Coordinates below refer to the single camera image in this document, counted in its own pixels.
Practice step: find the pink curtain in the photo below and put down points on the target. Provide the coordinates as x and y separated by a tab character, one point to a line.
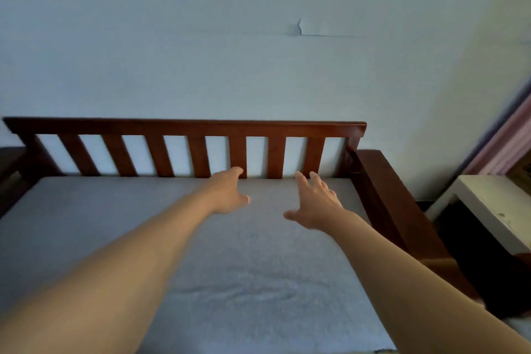
510	146

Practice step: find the person's left forearm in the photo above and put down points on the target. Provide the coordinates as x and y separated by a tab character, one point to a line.
103	283

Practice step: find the person's right forearm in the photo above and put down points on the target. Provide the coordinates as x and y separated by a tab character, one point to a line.
415	291

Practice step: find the white side table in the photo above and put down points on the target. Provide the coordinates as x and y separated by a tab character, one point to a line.
489	200

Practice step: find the long grey sofa cushion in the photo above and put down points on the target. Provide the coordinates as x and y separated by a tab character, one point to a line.
269	283

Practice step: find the person's right hand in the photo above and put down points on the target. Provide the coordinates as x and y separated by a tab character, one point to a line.
319	210

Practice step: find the person's left hand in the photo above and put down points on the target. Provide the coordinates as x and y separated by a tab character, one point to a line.
226	196

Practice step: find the long dark wooden sofa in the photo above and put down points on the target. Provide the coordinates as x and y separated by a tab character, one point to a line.
186	127

